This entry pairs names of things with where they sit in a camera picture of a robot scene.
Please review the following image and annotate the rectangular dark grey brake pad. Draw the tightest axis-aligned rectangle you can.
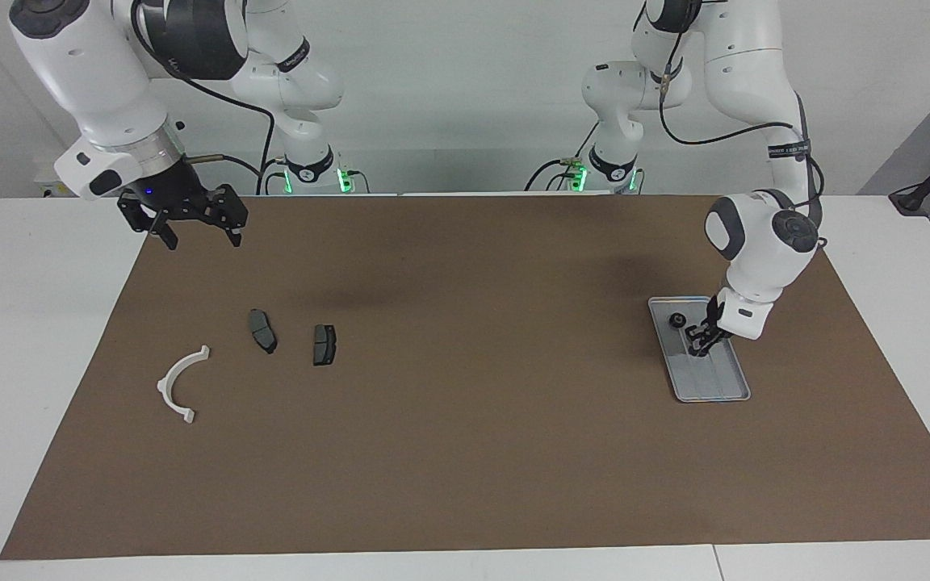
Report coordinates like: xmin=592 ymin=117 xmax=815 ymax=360
xmin=312 ymin=324 xmax=338 ymax=367

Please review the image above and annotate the black left arm base cable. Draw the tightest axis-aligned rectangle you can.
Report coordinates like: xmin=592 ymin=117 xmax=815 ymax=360
xmin=524 ymin=121 xmax=601 ymax=193

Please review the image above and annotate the curved dark grey brake pad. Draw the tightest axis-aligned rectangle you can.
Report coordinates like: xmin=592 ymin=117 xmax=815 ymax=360
xmin=248 ymin=308 xmax=279 ymax=355

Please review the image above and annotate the black right arm base cable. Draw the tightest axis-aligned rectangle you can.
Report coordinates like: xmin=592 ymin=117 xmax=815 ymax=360
xmin=258 ymin=157 xmax=287 ymax=196

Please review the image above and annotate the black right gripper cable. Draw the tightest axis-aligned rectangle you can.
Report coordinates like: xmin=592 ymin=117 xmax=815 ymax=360
xmin=130 ymin=0 xmax=276 ymax=177

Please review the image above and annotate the black arm base cable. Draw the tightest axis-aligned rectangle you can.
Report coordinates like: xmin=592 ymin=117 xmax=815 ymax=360
xmin=258 ymin=157 xmax=287 ymax=196
xmin=524 ymin=121 xmax=601 ymax=193

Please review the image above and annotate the white curved plastic bracket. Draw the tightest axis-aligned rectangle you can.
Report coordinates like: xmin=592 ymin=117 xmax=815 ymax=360
xmin=157 ymin=345 xmax=212 ymax=425

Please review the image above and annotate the brown table mat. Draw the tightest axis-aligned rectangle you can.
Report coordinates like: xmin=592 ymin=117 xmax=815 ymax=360
xmin=0 ymin=194 xmax=930 ymax=562

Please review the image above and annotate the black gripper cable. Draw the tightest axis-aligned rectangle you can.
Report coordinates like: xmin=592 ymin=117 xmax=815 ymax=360
xmin=130 ymin=0 xmax=276 ymax=177
xmin=657 ymin=32 xmax=827 ymax=231

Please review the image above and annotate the grey metal tray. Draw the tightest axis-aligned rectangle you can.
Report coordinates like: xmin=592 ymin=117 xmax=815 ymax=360
xmin=647 ymin=295 xmax=752 ymax=403

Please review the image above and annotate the white power strip box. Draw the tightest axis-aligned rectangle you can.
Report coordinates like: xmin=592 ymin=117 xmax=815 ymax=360
xmin=32 ymin=158 xmax=78 ymax=199

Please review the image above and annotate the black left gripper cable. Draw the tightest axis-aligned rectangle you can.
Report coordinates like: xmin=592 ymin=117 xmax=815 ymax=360
xmin=657 ymin=32 xmax=827 ymax=231

